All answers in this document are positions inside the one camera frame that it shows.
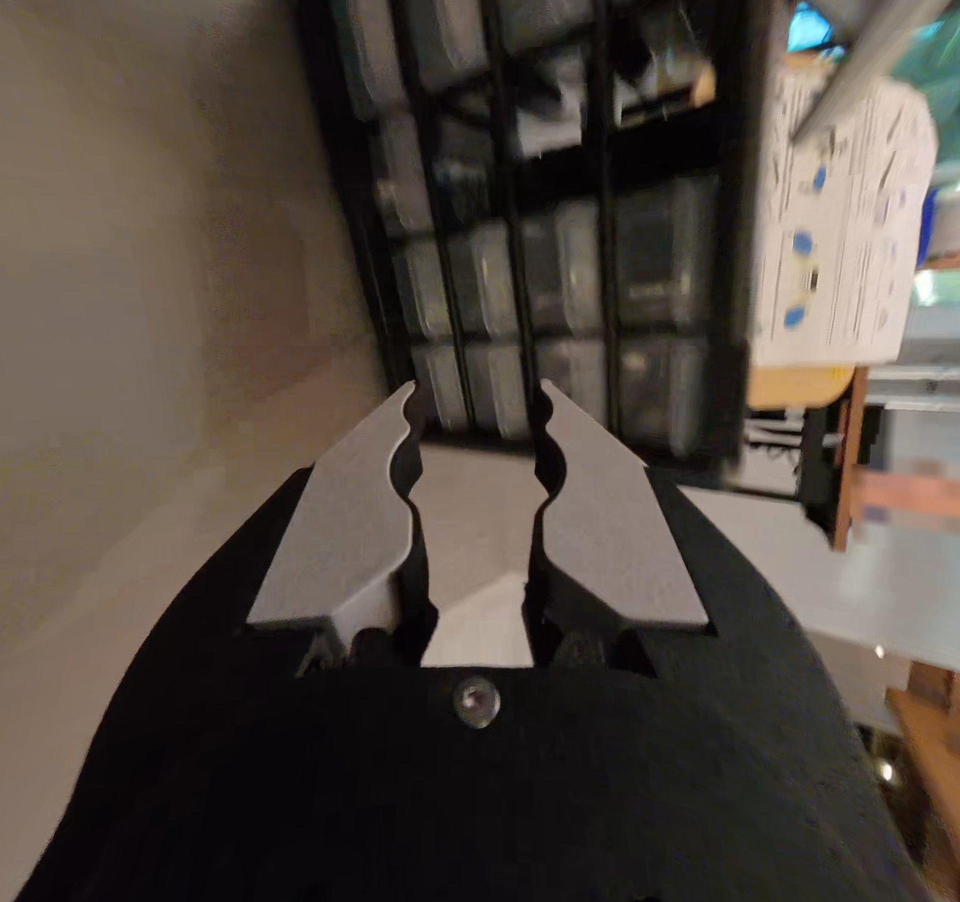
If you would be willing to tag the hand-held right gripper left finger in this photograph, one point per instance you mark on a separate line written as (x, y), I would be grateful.
(330, 542)

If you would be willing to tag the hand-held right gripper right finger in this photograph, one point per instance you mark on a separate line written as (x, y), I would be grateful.
(622, 542)

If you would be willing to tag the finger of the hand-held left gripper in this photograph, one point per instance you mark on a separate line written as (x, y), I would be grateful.
(900, 25)

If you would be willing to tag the black drawer cabinet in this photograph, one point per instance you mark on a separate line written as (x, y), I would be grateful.
(739, 167)

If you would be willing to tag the printed instruction sheet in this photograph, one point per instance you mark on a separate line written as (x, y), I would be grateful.
(840, 242)

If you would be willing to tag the wooden rack frame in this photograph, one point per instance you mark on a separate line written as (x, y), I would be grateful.
(851, 452)

